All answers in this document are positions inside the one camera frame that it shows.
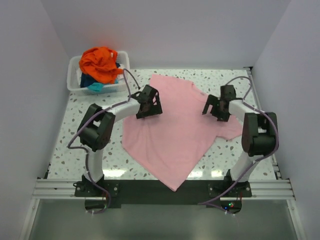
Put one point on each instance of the orange t shirt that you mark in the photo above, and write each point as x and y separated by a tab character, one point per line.
100	63

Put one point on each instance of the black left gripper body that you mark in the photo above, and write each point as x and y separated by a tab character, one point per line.
150	104

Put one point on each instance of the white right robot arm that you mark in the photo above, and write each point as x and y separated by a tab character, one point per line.
260	135

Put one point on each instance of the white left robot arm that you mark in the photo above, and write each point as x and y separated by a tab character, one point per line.
96	127

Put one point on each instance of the white garment in basket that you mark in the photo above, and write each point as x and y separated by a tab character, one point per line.
120	76

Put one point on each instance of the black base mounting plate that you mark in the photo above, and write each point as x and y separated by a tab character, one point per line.
112	194

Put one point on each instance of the pink t shirt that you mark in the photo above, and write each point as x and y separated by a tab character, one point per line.
170	145

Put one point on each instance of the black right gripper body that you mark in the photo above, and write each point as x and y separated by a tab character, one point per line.
223	116

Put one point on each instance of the dark blue t shirt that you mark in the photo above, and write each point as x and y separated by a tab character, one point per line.
86	80

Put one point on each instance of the white plastic laundry basket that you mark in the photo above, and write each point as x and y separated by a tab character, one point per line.
74	78

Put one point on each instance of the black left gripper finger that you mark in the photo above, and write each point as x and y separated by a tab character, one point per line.
143	111
155	107

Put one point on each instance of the teal t shirt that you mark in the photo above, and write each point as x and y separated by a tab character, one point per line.
95	88

